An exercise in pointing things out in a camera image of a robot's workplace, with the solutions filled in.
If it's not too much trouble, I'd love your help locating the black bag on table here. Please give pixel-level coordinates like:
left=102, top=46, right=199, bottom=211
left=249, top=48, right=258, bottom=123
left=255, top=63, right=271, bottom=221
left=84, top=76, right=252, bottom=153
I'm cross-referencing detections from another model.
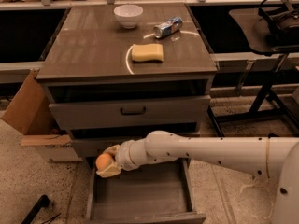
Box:
left=258, top=0, right=299, bottom=46

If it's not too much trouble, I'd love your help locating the white ceramic bowl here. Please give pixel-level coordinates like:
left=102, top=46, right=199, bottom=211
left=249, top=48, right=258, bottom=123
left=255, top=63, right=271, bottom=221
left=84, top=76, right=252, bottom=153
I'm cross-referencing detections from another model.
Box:
left=113, top=4, right=143, bottom=29

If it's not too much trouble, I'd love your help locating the grey drawer cabinet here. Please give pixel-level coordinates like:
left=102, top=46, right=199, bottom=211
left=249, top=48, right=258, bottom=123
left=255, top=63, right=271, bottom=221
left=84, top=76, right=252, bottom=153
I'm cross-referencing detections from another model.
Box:
left=36, top=3, right=218, bottom=161

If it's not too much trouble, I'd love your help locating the brown cardboard box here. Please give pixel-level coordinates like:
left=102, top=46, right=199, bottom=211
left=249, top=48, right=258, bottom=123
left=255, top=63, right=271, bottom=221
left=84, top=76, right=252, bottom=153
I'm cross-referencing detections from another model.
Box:
left=2, top=70, right=82, bottom=162

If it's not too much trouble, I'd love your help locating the yellow sponge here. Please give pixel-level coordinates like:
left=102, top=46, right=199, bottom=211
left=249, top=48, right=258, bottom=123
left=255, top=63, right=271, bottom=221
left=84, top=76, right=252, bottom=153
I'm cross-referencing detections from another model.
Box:
left=131, top=44, right=164, bottom=62

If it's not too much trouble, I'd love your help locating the open grey bottom drawer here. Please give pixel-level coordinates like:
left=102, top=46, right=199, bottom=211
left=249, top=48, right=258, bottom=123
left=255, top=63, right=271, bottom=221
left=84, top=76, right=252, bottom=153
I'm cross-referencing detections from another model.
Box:
left=86, top=159, right=206, bottom=224

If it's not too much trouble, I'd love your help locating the grey top drawer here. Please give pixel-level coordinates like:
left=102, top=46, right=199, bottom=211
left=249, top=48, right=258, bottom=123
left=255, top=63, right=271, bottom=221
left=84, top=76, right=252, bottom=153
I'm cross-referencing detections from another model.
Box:
left=50, top=95, right=210, bottom=130

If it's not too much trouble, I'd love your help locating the grey middle drawer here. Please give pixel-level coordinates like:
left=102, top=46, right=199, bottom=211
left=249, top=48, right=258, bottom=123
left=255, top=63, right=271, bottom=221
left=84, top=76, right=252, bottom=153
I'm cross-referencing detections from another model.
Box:
left=72, top=135, right=146, bottom=157

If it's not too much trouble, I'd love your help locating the crushed blue soda can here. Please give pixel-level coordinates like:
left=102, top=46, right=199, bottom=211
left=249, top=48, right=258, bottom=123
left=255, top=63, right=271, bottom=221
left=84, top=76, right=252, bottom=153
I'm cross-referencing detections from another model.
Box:
left=153, top=16, right=182, bottom=39

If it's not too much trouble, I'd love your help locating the orange fruit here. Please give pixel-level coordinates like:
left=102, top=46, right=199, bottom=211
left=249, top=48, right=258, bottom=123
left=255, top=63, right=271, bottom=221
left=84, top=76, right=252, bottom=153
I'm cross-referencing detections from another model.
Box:
left=95, top=153, right=113, bottom=171

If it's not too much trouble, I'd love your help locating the black tool on floor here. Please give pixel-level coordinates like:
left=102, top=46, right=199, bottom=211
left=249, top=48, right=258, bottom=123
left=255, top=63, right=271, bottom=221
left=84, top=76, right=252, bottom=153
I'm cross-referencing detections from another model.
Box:
left=21, top=195, right=50, bottom=224

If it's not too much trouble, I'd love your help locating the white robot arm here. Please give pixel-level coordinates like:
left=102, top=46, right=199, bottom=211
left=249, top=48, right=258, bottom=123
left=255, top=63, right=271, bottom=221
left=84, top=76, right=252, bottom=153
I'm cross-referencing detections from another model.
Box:
left=95, top=131, right=299, bottom=224

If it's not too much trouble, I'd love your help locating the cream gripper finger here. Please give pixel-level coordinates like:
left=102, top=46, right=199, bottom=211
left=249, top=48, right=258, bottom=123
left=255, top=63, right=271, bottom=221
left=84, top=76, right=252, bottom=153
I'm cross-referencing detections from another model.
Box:
left=104, top=145, right=120, bottom=156
left=96, top=163, right=121, bottom=178

